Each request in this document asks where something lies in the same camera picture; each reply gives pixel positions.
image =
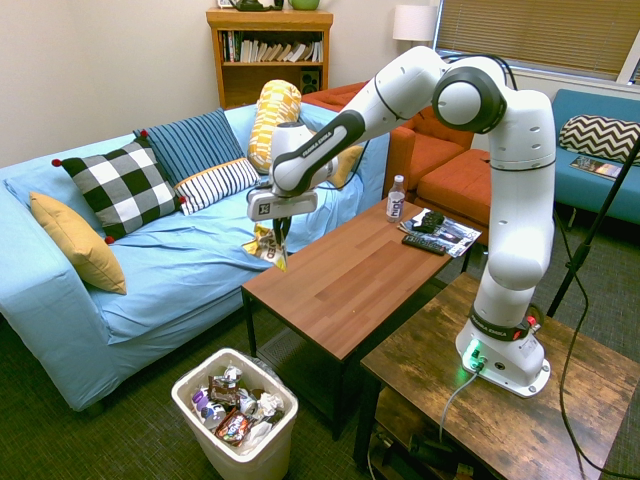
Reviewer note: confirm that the floor vent grille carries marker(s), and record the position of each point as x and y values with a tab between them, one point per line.
282	350

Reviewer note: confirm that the row of books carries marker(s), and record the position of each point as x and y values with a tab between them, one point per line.
270	50

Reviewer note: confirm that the blue striped pillow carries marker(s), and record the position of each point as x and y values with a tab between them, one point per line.
192	142

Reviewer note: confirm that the crumpled white paper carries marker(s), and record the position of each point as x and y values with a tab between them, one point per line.
270	404

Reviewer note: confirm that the black remote control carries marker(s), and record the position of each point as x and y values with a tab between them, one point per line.
422	245

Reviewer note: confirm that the black device under table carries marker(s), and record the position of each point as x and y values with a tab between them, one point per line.
430	450

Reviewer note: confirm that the brown window blinds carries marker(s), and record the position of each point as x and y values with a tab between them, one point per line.
540	30

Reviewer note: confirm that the black tripod stand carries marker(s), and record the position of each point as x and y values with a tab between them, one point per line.
590	235

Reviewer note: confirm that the glossy magazine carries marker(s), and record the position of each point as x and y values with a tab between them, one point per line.
460	235

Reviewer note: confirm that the black game controller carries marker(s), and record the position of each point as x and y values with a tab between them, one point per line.
429	221

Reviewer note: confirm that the black white checkered pillow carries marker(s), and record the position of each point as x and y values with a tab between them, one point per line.
125	187

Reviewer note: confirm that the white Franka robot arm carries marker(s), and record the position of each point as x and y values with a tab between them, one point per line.
515	225

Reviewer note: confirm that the white navy striped pillow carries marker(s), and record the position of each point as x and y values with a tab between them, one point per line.
217	184

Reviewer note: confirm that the rustic brown side table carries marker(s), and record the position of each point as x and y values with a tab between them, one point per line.
500	430

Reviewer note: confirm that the orange ottoman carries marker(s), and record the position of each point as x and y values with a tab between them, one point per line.
460	182

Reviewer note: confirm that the dark cover magazine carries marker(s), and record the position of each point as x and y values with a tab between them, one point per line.
595	167

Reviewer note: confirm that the green bowl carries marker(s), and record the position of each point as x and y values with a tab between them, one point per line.
303	4

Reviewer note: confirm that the white plastic trash bin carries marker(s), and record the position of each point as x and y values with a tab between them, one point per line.
260	450

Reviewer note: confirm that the yellow white patterned bolster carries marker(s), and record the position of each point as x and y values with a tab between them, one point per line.
272	107

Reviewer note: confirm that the wooden coffee table black legs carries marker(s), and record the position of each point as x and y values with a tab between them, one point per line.
345	285

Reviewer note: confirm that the red snack wrapper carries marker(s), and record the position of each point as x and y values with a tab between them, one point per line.
232	427

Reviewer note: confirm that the clear plastic water bottle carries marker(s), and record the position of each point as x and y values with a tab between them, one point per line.
395	202

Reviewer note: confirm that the small black speaker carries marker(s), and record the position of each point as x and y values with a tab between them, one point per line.
310	81

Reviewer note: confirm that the plain mustard yellow pillow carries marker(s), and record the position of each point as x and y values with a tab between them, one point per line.
82	245

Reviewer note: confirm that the purple capped plastic bottle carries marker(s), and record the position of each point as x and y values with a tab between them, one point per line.
207	410

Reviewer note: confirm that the yellow chip bag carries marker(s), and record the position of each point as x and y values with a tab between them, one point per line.
265	250

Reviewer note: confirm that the black white shelf ornament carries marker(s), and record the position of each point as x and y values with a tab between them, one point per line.
255	5

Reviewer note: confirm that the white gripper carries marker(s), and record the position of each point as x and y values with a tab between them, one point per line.
280	204

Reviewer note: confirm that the black white chevron pillow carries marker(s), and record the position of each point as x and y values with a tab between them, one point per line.
600	135

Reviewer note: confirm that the white shade floor lamp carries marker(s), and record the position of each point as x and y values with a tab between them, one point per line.
414	22

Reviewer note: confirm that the wooden bookshelf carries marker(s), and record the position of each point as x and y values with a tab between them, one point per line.
265	82

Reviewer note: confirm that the light blue sofa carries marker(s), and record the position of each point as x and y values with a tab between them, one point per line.
200	260

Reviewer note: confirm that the brown candy wrapper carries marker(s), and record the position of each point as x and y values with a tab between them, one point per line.
224	389

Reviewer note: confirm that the mustard striped pillow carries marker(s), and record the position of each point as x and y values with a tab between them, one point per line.
350	162

